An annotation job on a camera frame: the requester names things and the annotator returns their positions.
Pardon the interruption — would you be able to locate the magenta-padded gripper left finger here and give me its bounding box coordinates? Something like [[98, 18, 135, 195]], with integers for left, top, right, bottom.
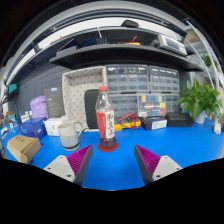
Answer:
[[43, 144, 95, 187]]

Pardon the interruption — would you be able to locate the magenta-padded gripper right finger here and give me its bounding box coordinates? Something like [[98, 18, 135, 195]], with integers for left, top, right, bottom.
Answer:
[[133, 144, 183, 186]]

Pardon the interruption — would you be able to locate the clear red-capped drink bottle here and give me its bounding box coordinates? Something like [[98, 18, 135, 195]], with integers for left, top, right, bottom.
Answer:
[[95, 85, 118, 150]]

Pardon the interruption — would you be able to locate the round cork coaster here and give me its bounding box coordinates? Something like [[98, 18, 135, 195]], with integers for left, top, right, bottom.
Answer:
[[63, 145, 81, 152]]

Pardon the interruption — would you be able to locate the white grey ceramic mug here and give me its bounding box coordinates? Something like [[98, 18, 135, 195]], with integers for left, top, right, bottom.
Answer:
[[57, 120, 83, 149]]

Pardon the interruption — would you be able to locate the white carton box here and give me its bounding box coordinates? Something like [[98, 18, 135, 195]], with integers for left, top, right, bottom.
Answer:
[[43, 116, 69, 137]]

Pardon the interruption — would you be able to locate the black box with white label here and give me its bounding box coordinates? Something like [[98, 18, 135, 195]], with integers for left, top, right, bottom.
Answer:
[[140, 116, 168, 131]]

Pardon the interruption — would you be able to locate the brown cardboard box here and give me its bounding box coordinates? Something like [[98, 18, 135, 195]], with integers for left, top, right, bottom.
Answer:
[[6, 134, 42, 165]]

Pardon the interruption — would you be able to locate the flat round red coaster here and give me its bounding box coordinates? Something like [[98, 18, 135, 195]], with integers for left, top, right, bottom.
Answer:
[[96, 141, 120, 153]]

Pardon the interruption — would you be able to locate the blue carton box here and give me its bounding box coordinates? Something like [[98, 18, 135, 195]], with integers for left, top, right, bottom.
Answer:
[[19, 117, 48, 140]]

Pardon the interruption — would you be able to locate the flat black case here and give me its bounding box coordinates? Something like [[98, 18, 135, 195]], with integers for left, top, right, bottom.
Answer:
[[166, 112, 194, 128]]

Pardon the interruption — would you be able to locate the yellow multimeter with red leads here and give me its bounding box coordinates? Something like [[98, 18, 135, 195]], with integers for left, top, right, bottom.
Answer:
[[114, 113, 142, 132]]

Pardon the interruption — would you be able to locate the clear organizer with coloured parts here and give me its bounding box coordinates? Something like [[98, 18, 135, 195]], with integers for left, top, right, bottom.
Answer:
[[137, 93, 167, 118]]

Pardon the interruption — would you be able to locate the small white carton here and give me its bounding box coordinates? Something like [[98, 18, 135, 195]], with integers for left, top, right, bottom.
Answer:
[[20, 112, 33, 124]]

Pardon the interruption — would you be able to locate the dark grey product box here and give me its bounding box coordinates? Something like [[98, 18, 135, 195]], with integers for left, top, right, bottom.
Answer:
[[44, 87, 66, 119]]

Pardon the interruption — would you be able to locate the purple plastic bag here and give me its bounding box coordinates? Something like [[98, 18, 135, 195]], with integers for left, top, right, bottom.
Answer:
[[29, 95, 49, 120]]

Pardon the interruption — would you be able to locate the grey small-parts drawer cabinet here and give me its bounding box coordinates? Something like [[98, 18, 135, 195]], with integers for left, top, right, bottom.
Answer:
[[165, 93, 181, 114], [148, 65, 181, 93], [109, 93, 139, 117], [105, 64, 149, 94]]

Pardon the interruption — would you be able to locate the white power adapter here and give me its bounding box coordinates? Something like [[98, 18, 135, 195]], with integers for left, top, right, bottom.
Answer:
[[213, 121, 223, 135]]

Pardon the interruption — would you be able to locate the green potted plant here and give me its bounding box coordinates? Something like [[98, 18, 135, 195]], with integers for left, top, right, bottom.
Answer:
[[178, 78, 224, 125]]

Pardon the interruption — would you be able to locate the white dotted storage bin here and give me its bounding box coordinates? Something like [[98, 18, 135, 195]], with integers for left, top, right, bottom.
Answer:
[[61, 65, 108, 131]]

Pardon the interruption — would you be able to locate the dark grey pegboard panel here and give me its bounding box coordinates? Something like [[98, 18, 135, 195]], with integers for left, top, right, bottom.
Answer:
[[14, 63, 84, 118]]

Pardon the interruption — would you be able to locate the teal bin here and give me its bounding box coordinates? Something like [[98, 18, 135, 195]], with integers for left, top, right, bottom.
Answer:
[[7, 83, 18, 94]]

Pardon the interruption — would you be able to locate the white shelf unit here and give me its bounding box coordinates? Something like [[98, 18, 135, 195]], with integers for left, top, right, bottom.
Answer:
[[184, 18, 224, 116]]

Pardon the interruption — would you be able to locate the black workbench shelf board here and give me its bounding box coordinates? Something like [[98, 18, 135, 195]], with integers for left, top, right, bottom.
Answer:
[[49, 43, 204, 73], [33, 26, 196, 64]]

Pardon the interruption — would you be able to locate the yellow red hand tool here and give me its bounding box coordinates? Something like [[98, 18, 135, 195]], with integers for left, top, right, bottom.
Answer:
[[118, 35, 142, 46]]

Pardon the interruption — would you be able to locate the black rounded device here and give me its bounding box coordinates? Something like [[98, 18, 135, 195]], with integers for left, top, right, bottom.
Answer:
[[120, 19, 140, 29]]

